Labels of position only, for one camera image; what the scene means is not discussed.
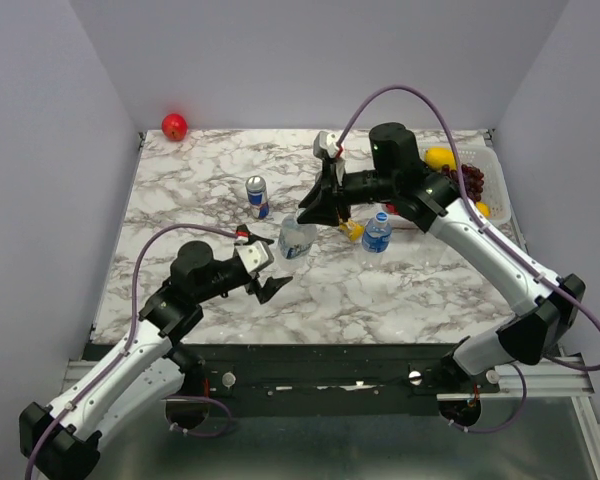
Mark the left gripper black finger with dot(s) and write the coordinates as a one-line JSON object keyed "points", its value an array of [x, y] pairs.
{"points": [[271, 287], [245, 237]]}

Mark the white plastic basket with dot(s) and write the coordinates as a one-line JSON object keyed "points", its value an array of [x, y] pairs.
{"points": [[495, 193]]}

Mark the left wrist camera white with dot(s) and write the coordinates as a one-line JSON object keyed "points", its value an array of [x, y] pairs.
{"points": [[255, 257]]}

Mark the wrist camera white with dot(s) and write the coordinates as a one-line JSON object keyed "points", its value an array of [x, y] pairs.
{"points": [[325, 146], [255, 257]]}

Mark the small clear labelled bottle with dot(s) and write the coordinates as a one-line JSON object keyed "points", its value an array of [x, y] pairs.
{"points": [[295, 239]]}

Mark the yellow mango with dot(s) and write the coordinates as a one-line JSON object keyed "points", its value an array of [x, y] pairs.
{"points": [[440, 158]]}

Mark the red apple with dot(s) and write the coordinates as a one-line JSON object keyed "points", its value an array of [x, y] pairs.
{"points": [[174, 127]]}

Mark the clear plastic bottle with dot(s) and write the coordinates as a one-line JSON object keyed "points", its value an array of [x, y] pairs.
{"points": [[430, 250]]}

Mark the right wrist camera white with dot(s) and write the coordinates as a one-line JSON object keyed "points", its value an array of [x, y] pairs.
{"points": [[325, 146]]}

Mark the left blue energy drink can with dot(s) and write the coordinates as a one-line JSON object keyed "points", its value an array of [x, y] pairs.
{"points": [[257, 195]]}

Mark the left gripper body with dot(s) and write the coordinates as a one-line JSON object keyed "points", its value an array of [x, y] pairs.
{"points": [[250, 284]]}

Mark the dark red grape bunch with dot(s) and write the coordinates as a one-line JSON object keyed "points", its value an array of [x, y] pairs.
{"points": [[473, 180]]}

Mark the red dragon fruit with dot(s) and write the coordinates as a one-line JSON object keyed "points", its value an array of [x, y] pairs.
{"points": [[390, 209]]}

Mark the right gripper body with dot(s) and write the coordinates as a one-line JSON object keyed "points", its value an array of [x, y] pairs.
{"points": [[338, 188]]}

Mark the yellow snack packet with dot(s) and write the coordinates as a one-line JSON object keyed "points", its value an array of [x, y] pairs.
{"points": [[352, 230]]}

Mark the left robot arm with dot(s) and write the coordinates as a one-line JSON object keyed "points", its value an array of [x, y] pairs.
{"points": [[64, 439]]}

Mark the blue label plastic bottle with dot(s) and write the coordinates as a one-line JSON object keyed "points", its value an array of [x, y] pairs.
{"points": [[377, 236]]}

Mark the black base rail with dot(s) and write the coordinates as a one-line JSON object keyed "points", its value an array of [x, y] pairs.
{"points": [[310, 380]]}

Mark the small yellow lemon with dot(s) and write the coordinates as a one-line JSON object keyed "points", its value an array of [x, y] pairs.
{"points": [[483, 209]]}

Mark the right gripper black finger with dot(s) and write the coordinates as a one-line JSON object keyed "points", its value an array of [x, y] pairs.
{"points": [[319, 217], [320, 196]]}

